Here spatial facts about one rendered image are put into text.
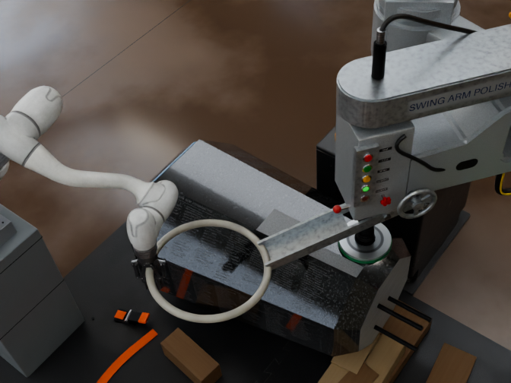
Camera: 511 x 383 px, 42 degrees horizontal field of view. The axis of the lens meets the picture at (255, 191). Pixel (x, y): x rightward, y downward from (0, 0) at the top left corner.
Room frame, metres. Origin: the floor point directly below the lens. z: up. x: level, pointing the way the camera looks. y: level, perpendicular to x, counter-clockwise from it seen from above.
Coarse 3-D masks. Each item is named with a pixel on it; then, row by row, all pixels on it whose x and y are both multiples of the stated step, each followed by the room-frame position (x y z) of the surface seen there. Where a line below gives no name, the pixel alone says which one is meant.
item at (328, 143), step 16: (320, 144) 2.29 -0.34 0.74; (320, 160) 2.27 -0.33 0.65; (320, 176) 2.27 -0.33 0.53; (336, 192) 2.20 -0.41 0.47; (448, 192) 2.08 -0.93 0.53; (464, 192) 2.26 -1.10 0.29; (432, 208) 1.95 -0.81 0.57; (448, 208) 2.11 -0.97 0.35; (384, 224) 2.02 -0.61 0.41; (400, 224) 1.95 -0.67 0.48; (416, 224) 1.90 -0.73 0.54; (432, 224) 1.98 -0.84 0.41; (448, 224) 2.15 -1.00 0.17; (464, 224) 2.27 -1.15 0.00; (416, 240) 1.89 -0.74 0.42; (432, 240) 2.02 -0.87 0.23; (448, 240) 2.16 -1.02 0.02; (416, 256) 1.89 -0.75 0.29; (432, 256) 2.05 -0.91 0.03; (416, 272) 1.94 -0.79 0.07; (416, 288) 1.87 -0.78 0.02
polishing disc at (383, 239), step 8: (352, 224) 1.71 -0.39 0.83; (376, 224) 1.70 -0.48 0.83; (376, 232) 1.66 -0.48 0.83; (384, 232) 1.66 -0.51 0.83; (344, 240) 1.64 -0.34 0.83; (352, 240) 1.63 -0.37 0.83; (376, 240) 1.62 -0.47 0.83; (384, 240) 1.61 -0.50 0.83; (344, 248) 1.60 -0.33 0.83; (352, 248) 1.59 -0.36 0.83; (360, 248) 1.59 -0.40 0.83; (368, 248) 1.58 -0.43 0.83; (376, 248) 1.58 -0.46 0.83; (384, 248) 1.57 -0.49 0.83; (352, 256) 1.55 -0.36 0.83; (360, 256) 1.55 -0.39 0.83; (368, 256) 1.55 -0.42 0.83; (376, 256) 1.54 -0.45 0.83
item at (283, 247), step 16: (304, 224) 1.64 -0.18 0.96; (320, 224) 1.65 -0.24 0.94; (336, 224) 1.63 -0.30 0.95; (368, 224) 1.57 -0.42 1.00; (272, 240) 1.62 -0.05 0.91; (288, 240) 1.62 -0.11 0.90; (304, 240) 1.60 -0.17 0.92; (320, 240) 1.54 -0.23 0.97; (336, 240) 1.55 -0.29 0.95; (272, 256) 1.56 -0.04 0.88; (288, 256) 1.52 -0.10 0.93
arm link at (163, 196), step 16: (32, 160) 1.68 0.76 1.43; (48, 160) 1.69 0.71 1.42; (48, 176) 1.66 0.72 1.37; (64, 176) 1.66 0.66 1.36; (80, 176) 1.67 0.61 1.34; (96, 176) 1.69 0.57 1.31; (112, 176) 1.71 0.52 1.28; (128, 176) 1.73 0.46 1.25; (144, 192) 1.68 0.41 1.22; (160, 192) 1.68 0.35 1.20; (176, 192) 1.71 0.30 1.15; (160, 208) 1.62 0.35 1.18
